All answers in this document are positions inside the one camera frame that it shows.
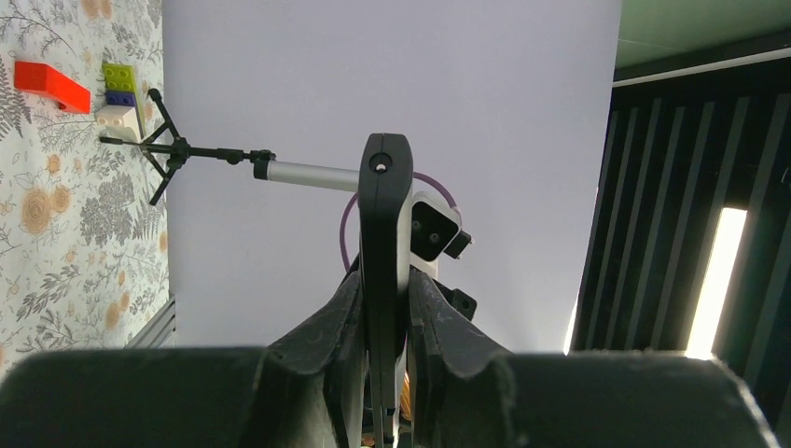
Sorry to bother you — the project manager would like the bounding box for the red block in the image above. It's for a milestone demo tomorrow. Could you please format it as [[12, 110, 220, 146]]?
[[14, 61, 91, 115]]

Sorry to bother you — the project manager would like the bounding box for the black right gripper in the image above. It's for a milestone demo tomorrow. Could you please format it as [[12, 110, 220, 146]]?
[[434, 280, 478, 321]]

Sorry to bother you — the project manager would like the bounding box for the silver microphone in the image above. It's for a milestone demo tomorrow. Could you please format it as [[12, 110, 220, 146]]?
[[253, 160, 359, 193]]

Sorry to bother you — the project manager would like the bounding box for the black microphone tripod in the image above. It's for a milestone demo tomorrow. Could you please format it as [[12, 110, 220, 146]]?
[[99, 88, 276, 206]]

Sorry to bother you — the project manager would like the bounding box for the white toy block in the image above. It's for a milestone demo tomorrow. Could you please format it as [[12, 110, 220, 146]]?
[[94, 105, 142, 143]]

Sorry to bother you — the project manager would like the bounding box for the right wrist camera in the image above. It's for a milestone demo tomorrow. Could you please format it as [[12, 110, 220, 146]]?
[[410, 191, 474, 280]]

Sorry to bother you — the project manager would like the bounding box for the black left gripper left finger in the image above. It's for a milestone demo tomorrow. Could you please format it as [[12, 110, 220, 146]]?
[[1, 273, 366, 447]]

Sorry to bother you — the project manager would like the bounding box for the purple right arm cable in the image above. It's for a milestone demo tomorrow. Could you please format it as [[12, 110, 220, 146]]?
[[339, 171, 460, 273]]

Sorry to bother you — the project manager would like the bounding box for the green purple toy brick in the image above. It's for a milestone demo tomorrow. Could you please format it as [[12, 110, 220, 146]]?
[[102, 62, 146, 137]]

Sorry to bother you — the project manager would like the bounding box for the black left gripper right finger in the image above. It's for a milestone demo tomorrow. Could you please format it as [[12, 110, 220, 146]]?
[[409, 271, 778, 447]]

